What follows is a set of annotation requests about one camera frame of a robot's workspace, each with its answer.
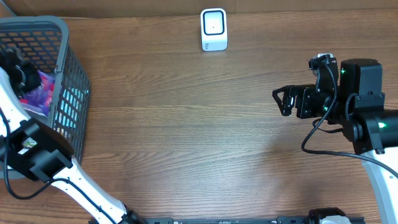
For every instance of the purple Carefree package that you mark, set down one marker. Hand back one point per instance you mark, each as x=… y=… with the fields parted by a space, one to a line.
x=38 y=100

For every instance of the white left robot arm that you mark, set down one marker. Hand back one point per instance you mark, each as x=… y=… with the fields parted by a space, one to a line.
x=38 y=152

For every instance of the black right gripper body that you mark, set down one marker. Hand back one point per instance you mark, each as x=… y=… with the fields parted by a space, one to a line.
x=312 y=102

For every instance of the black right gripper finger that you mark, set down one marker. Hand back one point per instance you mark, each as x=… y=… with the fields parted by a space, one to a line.
x=285 y=90
x=284 y=100

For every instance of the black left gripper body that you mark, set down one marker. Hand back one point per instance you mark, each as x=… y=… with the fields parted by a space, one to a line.
x=19 y=78

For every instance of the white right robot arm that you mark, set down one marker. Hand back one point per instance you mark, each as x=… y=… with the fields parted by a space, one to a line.
x=349 y=94

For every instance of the grey plastic mesh basket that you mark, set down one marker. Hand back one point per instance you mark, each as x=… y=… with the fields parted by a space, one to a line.
x=44 y=42

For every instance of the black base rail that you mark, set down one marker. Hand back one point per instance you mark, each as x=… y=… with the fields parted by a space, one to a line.
x=278 y=220

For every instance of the white barcode scanner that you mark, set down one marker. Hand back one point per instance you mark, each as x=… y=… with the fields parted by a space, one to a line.
x=214 y=30

